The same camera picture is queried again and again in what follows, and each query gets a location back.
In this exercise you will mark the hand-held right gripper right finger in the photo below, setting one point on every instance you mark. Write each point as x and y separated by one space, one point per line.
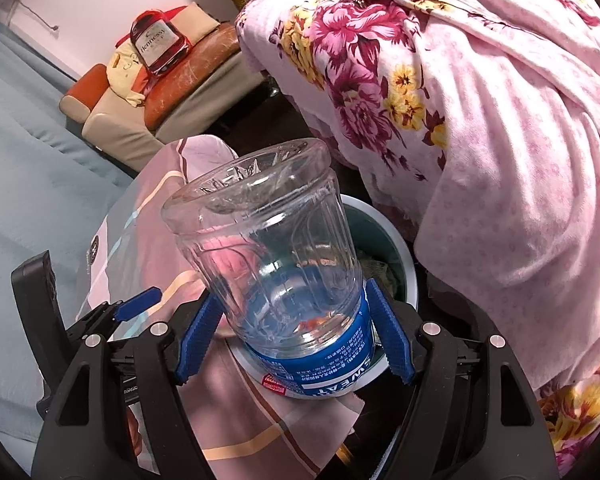
391 340

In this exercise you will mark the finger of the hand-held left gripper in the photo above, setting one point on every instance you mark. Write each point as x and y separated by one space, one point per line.
137 304

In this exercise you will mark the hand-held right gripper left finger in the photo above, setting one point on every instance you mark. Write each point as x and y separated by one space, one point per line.
195 340

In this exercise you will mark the teal trash bin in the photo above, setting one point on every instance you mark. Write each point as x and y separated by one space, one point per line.
380 232

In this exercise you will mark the clear plastic bottle blue label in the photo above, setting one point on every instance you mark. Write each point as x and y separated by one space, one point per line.
260 240

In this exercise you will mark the clear packet with dark logo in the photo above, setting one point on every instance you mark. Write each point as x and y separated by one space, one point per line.
97 250

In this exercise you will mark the light blue bed sheet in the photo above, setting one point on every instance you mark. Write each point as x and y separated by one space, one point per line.
40 185

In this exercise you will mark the beige orange sofa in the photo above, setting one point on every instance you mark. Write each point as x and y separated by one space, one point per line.
120 130

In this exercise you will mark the pink floral blanket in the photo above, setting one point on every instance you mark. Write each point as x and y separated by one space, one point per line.
505 160

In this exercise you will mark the yellow plush cushion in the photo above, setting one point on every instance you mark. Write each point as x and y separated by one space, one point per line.
122 75

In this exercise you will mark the bottle-shaped red pillow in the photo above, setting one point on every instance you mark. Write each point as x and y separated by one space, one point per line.
157 42

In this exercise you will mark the beige cushion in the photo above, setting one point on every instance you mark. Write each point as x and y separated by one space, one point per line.
197 22

